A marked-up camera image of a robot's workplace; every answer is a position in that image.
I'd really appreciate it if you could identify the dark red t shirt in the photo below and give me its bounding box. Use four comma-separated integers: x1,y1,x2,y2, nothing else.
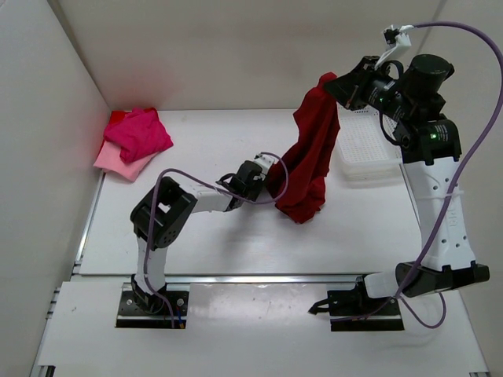
266,72,340,224

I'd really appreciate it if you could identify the aluminium rail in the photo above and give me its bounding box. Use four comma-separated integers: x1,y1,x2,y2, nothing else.
164,273,358,284

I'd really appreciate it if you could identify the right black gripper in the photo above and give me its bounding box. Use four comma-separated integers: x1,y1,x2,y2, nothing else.
323,59,413,124

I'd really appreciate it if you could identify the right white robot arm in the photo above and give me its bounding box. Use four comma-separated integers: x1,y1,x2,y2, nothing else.
324,25,490,315

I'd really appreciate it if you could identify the light pink folded t shirt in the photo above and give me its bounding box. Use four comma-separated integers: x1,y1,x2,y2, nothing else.
94,141,156,182

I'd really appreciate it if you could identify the bright red folded t shirt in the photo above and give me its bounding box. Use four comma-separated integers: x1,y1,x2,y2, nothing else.
107,108,155,127

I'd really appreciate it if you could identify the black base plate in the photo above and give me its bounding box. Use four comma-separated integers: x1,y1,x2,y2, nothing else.
308,287,405,332
116,284,189,330

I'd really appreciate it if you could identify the magenta folded t shirt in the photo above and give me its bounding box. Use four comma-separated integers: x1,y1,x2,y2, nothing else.
103,109,174,163

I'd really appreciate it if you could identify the white plastic mesh basket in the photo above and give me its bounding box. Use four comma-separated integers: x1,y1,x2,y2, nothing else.
336,107,402,181

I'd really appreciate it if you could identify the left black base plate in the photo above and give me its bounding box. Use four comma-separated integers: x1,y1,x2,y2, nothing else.
116,284,189,330

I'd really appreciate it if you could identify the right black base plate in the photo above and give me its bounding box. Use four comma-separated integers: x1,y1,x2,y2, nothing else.
308,287,405,332

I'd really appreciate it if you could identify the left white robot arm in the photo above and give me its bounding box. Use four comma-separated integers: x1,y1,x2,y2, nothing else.
130,152,288,316

